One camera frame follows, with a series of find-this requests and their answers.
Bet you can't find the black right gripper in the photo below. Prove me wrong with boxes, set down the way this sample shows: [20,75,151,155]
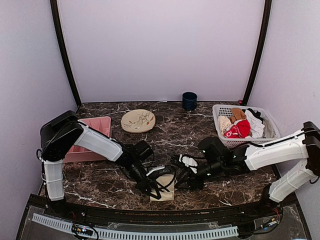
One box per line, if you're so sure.
[174,158,224,191]

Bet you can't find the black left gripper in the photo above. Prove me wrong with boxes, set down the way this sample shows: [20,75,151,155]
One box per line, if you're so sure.
[127,159,161,200]

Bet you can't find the cream underwear with navy trim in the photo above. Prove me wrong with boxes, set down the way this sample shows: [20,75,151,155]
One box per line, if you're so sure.
[150,174,175,202]

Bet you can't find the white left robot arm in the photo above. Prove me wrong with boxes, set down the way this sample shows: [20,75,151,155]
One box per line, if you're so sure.
[36,110,171,218]

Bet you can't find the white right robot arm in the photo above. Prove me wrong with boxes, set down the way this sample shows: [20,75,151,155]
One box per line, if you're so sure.
[170,121,320,217]

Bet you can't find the beige garment in basket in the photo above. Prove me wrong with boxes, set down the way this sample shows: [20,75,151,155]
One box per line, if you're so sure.
[217,115,233,135]

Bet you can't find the red garment in basket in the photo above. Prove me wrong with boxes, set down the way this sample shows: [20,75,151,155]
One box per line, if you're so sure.
[223,119,251,139]

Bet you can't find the white plastic laundry basket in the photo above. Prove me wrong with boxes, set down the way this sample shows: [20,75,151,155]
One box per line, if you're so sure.
[212,104,281,148]

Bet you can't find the bird pattern ceramic plate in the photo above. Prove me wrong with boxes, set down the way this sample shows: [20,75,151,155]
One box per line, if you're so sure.
[120,109,156,134]

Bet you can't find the dark blue mug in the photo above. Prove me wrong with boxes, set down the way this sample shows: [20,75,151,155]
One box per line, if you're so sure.
[182,92,198,112]

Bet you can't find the brown garment in basket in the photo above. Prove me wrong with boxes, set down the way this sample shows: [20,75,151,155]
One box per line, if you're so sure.
[230,107,247,124]

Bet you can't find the pink divided organizer box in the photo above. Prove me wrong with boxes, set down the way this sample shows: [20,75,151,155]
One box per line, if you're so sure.
[64,116,112,163]

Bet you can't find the white garment in basket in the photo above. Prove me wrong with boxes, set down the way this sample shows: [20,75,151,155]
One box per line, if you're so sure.
[244,108,265,139]

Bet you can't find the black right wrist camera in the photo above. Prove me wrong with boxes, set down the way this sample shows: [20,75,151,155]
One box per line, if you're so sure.
[198,136,230,162]

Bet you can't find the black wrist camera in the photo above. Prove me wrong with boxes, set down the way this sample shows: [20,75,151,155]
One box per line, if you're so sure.
[198,136,230,162]
[134,140,154,161]

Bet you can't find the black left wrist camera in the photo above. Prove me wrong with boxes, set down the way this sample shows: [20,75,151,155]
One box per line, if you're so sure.
[134,140,154,161]

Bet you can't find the grey slotted cable duct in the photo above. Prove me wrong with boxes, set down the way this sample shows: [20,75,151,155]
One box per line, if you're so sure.
[31,213,239,240]

